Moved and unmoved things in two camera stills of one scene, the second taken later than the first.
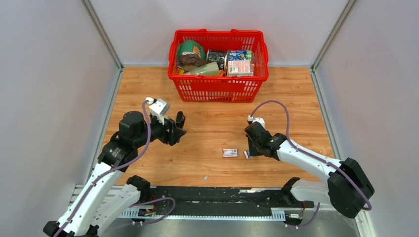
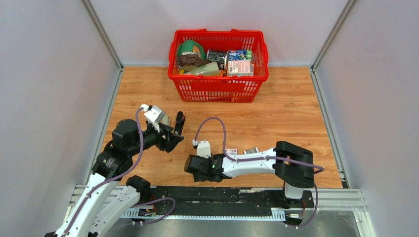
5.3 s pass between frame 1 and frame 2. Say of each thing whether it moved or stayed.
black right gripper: moved
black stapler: stayed
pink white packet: stayed
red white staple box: stayed
